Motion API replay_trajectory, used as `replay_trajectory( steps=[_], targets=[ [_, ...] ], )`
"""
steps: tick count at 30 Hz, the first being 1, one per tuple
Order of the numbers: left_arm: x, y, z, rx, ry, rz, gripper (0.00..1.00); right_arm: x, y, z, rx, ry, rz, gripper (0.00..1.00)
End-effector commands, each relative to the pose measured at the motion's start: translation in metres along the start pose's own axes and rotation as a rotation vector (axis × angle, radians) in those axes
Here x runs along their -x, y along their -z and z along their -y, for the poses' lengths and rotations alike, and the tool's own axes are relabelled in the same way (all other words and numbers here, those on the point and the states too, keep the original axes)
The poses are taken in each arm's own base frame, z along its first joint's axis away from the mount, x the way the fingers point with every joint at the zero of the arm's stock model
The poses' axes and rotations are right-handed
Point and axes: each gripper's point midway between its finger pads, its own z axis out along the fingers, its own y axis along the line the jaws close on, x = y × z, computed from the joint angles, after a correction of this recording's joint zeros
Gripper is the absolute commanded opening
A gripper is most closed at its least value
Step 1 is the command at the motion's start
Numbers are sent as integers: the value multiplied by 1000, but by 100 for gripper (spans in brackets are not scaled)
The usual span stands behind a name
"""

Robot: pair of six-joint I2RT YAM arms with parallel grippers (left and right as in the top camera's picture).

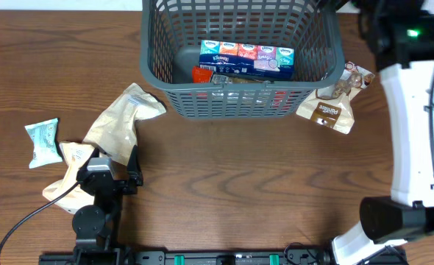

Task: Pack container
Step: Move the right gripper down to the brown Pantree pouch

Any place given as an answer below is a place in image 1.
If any dried mushroom pouch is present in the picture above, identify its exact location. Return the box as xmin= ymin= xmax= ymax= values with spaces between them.
xmin=296 ymin=62 xmax=375 ymax=134

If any mint green snack packet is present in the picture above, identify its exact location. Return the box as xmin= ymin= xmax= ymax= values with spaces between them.
xmin=25 ymin=118 xmax=63 ymax=169

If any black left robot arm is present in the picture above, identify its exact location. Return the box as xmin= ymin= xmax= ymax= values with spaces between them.
xmin=72 ymin=146 xmax=143 ymax=265

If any tan crumpled paper bag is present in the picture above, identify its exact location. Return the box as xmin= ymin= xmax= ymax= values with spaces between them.
xmin=83 ymin=83 xmax=166 ymax=165

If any Kleenex tissue multipack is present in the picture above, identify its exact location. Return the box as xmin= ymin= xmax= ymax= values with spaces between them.
xmin=199 ymin=40 xmax=295 ymax=80

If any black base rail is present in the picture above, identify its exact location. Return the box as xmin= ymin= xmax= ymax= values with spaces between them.
xmin=38 ymin=248 xmax=408 ymax=265

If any cream snack pouch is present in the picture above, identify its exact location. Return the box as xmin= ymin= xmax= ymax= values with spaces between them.
xmin=42 ymin=142 xmax=95 ymax=214

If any grey plastic basket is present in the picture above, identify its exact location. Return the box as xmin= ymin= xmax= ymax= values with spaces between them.
xmin=140 ymin=0 xmax=344 ymax=119

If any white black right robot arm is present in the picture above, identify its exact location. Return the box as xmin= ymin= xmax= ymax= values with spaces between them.
xmin=320 ymin=0 xmax=434 ymax=264

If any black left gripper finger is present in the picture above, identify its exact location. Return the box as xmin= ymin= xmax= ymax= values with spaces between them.
xmin=80 ymin=148 xmax=99 ymax=170
xmin=127 ymin=145 xmax=141 ymax=181

